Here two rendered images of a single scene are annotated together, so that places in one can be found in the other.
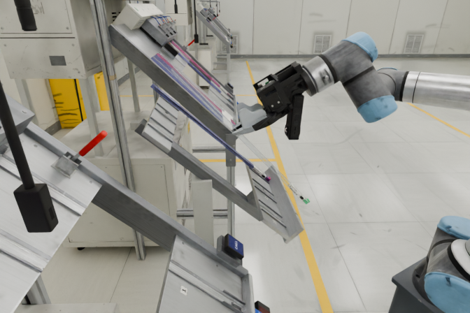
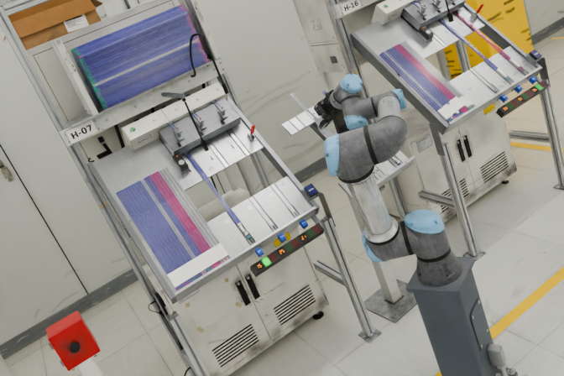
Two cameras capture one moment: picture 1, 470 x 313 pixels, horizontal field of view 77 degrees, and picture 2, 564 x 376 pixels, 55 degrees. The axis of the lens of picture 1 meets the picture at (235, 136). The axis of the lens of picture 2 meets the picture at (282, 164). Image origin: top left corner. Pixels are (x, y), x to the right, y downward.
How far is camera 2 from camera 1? 2.00 m
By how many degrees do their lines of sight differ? 64
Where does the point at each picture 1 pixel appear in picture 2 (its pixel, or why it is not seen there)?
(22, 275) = (220, 166)
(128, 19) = (378, 18)
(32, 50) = (322, 53)
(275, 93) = (319, 109)
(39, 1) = (319, 21)
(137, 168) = not seen: hidden behind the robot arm
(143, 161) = not seen: hidden behind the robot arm
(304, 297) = (494, 308)
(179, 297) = (267, 195)
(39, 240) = (229, 159)
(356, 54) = (339, 90)
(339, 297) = (527, 324)
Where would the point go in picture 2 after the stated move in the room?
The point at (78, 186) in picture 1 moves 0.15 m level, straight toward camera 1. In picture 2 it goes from (252, 145) to (235, 161)
